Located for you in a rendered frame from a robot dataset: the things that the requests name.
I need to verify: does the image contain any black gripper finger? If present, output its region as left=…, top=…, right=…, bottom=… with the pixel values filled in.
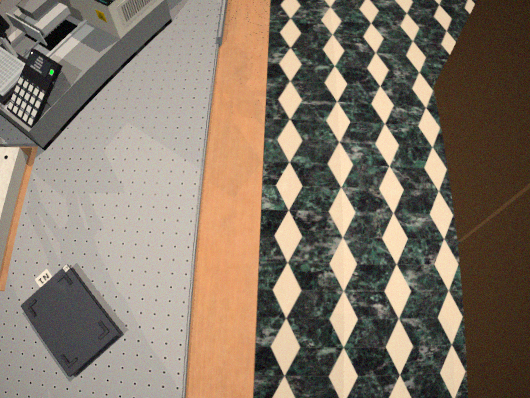
left=0, top=15, right=18, bottom=58

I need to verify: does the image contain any cream label with black letters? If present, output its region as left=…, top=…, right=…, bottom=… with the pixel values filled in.
left=35, top=269, right=52, bottom=287

